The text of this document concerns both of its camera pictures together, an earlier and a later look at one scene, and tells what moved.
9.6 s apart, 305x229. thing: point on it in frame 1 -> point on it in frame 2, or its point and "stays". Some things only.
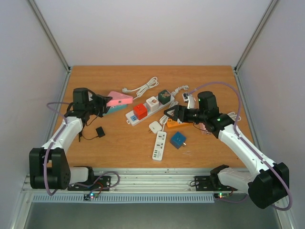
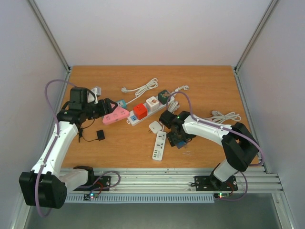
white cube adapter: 152,103 stays
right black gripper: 179,114 -> 175,138
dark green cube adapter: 164,97 stays
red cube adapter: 140,111 stays
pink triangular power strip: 118,98 -> 119,113
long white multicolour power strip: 131,120 stays
